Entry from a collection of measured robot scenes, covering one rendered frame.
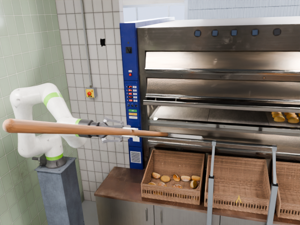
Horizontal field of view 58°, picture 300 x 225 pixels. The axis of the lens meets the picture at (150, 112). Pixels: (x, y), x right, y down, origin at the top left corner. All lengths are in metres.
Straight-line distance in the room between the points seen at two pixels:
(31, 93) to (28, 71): 0.86
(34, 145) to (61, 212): 0.59
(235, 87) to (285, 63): 0.46
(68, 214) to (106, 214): 0.74
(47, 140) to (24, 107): 0.34
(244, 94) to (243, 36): 0.51
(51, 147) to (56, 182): 0.27
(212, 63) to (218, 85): 0.22
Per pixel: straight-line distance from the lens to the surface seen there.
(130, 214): 2.84
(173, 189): 2.58
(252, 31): 2.55
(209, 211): 2.53
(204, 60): 2.58
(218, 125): 2.75
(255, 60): 2.59
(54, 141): 2.04
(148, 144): 2.98
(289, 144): 2.88
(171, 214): 2.69
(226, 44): 2.55
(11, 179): 2.60
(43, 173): 2.16
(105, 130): 1.00
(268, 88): 2.66
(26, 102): 1.78
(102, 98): 2.96
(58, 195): 2.20
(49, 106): 1.73
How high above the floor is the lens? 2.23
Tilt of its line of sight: 20 degrees down
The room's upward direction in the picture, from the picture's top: 2 degrees counter-clockwise
